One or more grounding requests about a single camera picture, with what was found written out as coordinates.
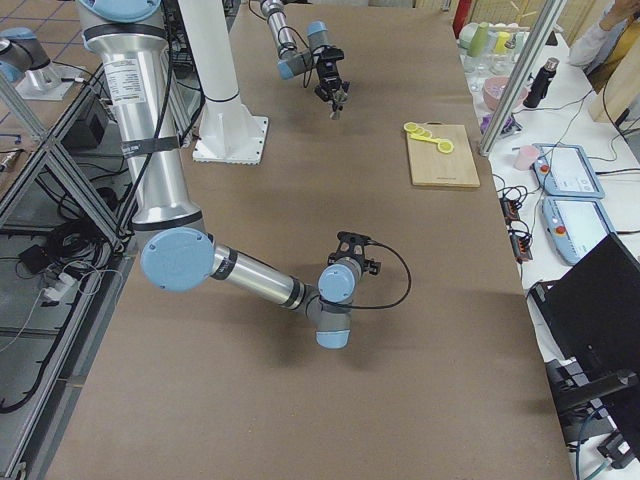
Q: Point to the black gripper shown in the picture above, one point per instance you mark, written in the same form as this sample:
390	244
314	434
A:
328	78
370	267

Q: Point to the steel jigger measuring cup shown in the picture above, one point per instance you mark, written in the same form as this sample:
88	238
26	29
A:
336	109

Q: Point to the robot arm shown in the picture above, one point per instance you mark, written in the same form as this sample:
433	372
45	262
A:
177	253
305	56

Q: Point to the green cup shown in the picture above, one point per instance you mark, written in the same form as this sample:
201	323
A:
479	40

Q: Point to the pink plastic cup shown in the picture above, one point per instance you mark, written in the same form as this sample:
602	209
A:
525	157

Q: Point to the wooden cutting board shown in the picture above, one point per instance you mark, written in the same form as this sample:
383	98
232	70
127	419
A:
450	164

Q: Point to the pink bowl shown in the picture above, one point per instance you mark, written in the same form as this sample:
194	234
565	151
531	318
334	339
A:
493	89

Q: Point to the black thermos bottle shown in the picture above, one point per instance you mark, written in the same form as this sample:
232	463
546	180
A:
541	83

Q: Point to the near teach pendant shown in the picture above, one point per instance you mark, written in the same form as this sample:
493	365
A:
576	225

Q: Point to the teach pendant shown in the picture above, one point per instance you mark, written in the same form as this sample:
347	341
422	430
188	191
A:
564	170
576	225

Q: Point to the far teach pendant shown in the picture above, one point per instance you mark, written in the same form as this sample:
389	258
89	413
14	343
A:
564	170

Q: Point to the black laptop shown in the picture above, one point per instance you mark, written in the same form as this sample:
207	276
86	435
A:
593	314

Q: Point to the person in background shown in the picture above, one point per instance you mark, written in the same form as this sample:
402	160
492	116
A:
601	49

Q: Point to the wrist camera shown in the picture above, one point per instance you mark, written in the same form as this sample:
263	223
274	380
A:
351	244

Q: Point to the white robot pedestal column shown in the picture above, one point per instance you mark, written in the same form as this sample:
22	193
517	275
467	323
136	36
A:
208	37

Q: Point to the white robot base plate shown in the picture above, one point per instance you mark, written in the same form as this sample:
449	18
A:
234	141

